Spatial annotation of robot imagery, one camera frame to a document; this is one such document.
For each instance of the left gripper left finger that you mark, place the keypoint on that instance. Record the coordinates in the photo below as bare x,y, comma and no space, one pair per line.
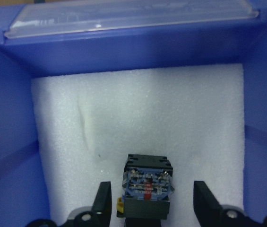
102,206

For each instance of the yellow push button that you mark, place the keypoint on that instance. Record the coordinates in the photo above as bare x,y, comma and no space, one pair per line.
147,185

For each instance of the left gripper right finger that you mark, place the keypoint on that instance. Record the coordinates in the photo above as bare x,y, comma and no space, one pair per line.
206,207

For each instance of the left blue plastic bin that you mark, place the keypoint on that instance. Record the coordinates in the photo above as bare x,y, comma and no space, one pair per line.
23,196

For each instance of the white foam pad left bin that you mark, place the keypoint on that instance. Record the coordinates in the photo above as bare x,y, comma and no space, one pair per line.
88,124

